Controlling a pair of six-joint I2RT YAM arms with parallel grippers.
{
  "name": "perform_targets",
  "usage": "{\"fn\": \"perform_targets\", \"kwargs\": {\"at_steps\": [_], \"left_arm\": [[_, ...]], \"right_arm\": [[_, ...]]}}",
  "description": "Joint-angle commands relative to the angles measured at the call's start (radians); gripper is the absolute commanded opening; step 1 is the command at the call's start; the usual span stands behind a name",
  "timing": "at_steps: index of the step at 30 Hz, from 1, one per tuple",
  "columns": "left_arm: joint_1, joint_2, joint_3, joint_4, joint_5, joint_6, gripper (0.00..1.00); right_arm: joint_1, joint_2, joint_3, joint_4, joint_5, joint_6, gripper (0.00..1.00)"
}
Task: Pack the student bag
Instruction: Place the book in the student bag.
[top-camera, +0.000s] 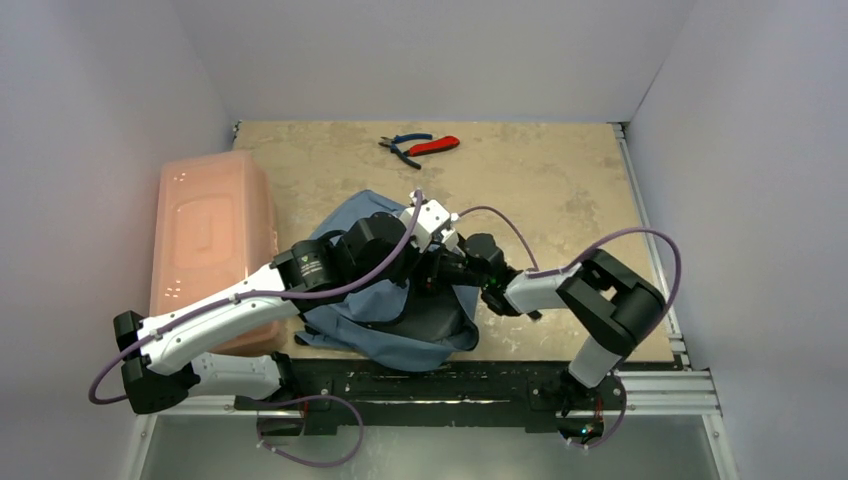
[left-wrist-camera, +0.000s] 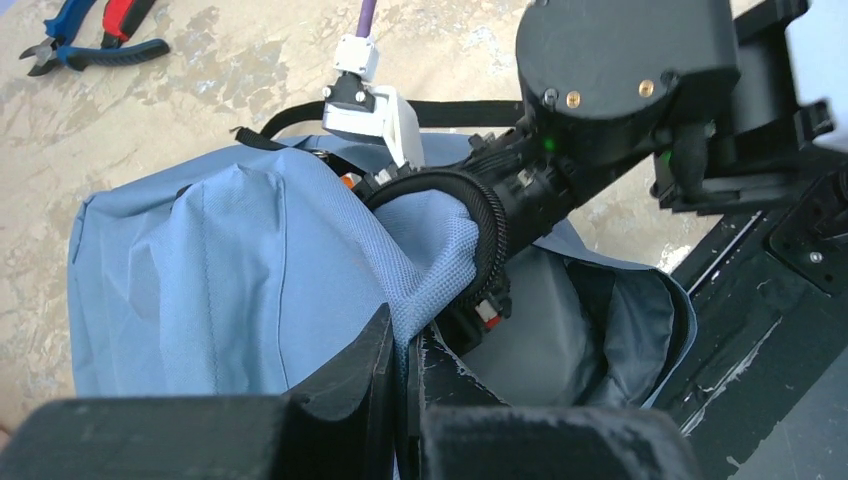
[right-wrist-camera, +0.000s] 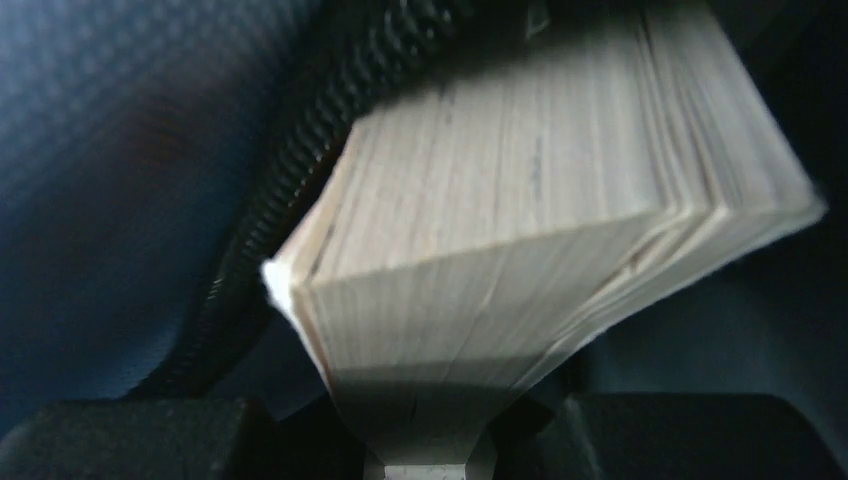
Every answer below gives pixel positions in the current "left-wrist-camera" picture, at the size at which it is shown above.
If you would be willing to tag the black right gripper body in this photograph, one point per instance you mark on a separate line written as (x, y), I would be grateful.
(604, 84)

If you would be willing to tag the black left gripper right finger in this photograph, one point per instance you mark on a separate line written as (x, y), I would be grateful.
(458, 429)

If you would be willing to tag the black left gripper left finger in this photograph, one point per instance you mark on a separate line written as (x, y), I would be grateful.
(336, 424)

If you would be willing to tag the blue student backpack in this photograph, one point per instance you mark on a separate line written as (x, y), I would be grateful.
(246, 270)

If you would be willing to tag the orange green picture book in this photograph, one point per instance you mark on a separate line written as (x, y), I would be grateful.
(350, 180)

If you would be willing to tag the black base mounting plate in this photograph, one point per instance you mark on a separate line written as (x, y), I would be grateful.
(762, 393)

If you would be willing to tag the red utility knife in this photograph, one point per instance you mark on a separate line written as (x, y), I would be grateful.
(121, 19)

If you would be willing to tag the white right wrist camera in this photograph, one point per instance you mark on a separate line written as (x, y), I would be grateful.
(357, 110)

